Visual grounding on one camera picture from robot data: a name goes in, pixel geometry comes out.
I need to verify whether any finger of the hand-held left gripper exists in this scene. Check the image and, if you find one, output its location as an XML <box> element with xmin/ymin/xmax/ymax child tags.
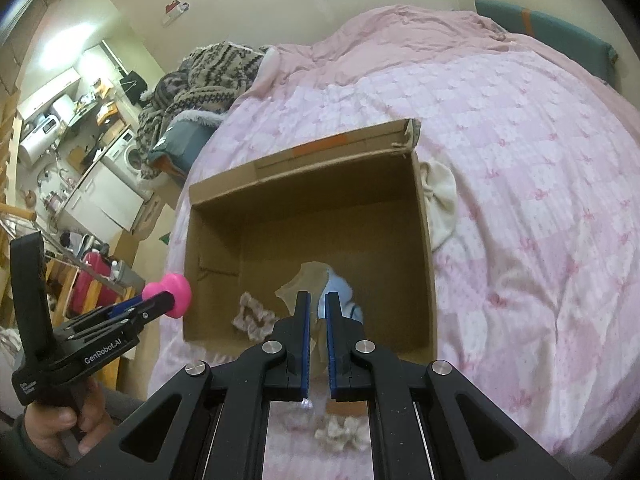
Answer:
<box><xmin>139</xmin><ymin>293</ymin><xmax>176</xmax><ymax>320</ymax></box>
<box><xmin>106</xmin><ymin>297</ymin><xmax>149</xmax><ymax>320</ymax></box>

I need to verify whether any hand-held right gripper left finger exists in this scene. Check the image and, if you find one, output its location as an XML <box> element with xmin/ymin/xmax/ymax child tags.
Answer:
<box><xmin>67</xmin><ymin>290</ymin><xmax>312</xmax><ymax>480</ymax></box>

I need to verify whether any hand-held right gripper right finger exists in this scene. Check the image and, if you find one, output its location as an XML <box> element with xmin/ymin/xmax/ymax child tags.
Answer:
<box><xmin>324</xmin><ymin>291</ymin><xmax>576</xmax><ymax>480</ymax></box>

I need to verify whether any pink plush toy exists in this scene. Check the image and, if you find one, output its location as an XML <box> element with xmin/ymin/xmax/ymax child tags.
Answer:
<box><xmin>142</xmin><ymin>272</ymin><xmax>193</xmax><ymax>319</ymax></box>

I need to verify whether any light blue sock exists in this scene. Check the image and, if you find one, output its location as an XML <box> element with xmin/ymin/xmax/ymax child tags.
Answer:
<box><xmin>320</xmin><ymin>269</ymin><xmax>364</xmax><ymax>323</ymax></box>

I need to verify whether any beige sheer cloth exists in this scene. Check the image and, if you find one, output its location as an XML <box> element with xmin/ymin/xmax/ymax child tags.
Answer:
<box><xmin>276</xmin><ymin>261</ymin><xmax>332</xmax><ymax>376</ymax></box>

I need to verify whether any cardboard box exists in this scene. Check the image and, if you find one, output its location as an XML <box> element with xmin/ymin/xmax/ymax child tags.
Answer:
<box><xmin>182</xmin><ymin>118</ymin><xmax>439</xmax><ymax>367</ymax></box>

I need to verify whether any person's left forearm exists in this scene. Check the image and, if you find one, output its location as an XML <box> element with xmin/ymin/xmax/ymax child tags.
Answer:
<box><xmin>0</xmin><ymin>407</ymin><xmax>71</xmax><ymax>480</ymax></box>

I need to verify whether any person's left hand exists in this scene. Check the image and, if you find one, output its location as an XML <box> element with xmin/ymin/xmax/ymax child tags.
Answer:
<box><xmin>24</xmin><ymin>377</ymin><xmax>117</xmax><ymax>465</ymax></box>

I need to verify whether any red suitcase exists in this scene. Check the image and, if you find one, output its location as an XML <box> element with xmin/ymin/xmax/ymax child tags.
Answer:
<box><xmin>67</xmin><ymin>251</ymin><xmax>118</xmax><ymax>318</ymax></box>

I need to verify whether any floral scrunchie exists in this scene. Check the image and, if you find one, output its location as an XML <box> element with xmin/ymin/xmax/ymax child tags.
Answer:
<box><xmin>232</xmin><ymin>292</ymin><xmax>277</xmax><ymax>339</ymax></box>

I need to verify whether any white fluffy scrunchie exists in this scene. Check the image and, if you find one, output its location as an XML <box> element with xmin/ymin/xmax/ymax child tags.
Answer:
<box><xmin>314</xmin><ymin>415</ymin><xmax>367</xmax><ymax>452</ymax></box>

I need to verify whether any white cabinet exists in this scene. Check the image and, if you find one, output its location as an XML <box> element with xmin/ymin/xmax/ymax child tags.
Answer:
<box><xmin>55</xmin><ymin>160</ymin><xmax>146</xmax><ymax>233</ymax></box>

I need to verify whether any wooden rack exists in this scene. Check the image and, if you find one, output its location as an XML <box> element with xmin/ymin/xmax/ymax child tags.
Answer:
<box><xmin>0</xmin><ymin>202</ymin><xmax>81</xmax><ymax>321</ymax></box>

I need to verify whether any white washing machine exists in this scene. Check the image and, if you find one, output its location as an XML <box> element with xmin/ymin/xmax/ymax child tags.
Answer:
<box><xmin>102</xmin><ymin>130</ymin><xmax>143</xmax><ymax>186</ymax></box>

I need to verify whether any teal fleece-lined cushion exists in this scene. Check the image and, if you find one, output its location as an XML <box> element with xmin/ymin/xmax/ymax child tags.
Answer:
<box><xmin>148</xmin><ymin>110</ymin><xmax>228</xmax><ymax>181</ymax></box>

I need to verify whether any cream cloth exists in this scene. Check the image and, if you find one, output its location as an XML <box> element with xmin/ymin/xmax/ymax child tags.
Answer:
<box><xmin>420</xmin><ymin>161</ymin><xmax>458</xmax><ymax>252</ymax></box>

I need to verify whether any white water heater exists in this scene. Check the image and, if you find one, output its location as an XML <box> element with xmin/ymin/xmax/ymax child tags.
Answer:
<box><xmin>19</xmin><ymin>115</ymin><xmax>63</xmax><ymax>167</ymax></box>

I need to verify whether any patterned knit sweater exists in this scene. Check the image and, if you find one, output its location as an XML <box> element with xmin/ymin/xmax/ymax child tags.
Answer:
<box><xmin>136</xmin><ymin>42</ymin><xmax>271</xmax><ymax>180</ymax></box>

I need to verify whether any pink checkered bedspread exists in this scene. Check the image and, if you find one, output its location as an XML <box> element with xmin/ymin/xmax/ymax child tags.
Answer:
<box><xmin>149</xmin><ymin>50</ymin><xmax>640</xmax><ymax>480</ymax></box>

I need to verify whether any plain pink duvet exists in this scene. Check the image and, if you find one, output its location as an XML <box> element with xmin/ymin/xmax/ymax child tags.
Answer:
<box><xmin>249</xmin><ymin>4</ymin><xmax>556</xmax><ymax>111</ymax></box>

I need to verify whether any teal cushion with orange stripe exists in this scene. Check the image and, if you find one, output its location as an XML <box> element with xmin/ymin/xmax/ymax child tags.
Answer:
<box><xmin>474</xmin><ymin>0</ymin><xmax>618</xmax><ymax>86</ymax></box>

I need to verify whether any red and white wall fixture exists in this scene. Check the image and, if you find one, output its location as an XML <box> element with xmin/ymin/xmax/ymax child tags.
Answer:
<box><xmin>161</xmin><ymin>0</ymin><xmax>191</xmax><ymax>25</ymax></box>

